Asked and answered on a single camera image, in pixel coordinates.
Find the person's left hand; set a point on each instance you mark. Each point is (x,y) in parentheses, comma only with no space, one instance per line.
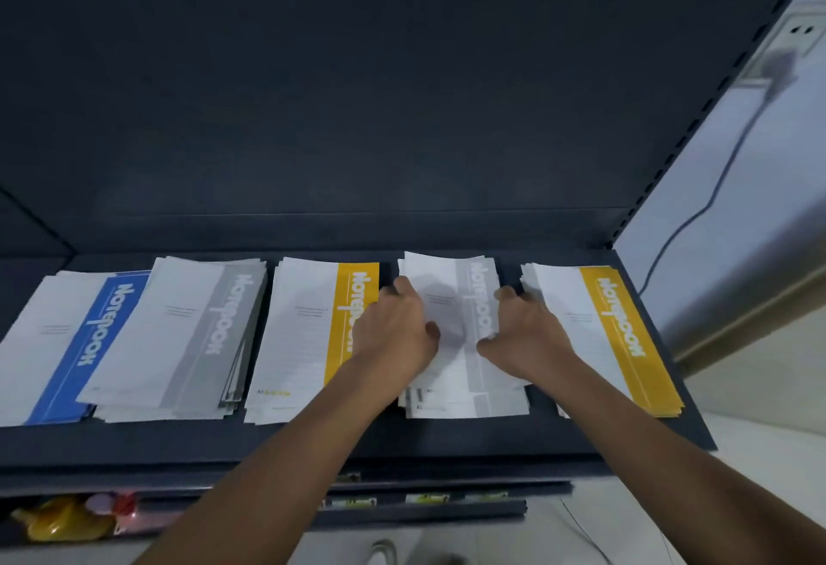
(390,332)

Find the person's right hand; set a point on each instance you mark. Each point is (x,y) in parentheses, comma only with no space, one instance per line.
(529,339)

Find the person's right thumb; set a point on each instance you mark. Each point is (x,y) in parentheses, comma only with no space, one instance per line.
(490,345)

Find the person's left thumb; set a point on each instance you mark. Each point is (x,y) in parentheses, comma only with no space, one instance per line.
(431,332)

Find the stack of grey-striped notebooks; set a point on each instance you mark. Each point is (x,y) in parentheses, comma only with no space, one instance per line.
(461,300)
(174,332)

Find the person's left forearm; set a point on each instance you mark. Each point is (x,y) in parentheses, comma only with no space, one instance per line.
(284,474)

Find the person's right forearm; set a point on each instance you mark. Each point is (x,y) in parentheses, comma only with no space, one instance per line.
(658,474)

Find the stack of yellow-striped notebooks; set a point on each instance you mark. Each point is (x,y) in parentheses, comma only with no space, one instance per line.
(613,326)
(297,339)

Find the yellow shelf price label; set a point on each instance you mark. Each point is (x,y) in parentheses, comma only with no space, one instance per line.
(427,498)
(353,502)
(487,495)

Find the person's shoe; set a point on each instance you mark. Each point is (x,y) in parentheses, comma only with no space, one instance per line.
(384,553)

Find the dark blue metal shelf unit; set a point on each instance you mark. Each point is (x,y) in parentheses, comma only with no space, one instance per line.
(387,100)

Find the stack of blue-striped notebooks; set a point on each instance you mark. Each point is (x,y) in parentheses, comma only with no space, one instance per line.
(77,339)

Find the pink and red toy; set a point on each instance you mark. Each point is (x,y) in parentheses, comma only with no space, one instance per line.
(113,505)

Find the grey power plug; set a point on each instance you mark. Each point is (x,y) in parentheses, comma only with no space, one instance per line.
(779,68)

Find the yellow plastic toy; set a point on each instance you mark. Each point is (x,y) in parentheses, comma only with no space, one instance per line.
(58,522)

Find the white wall socket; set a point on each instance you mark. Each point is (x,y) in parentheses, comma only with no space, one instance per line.
(800,32)

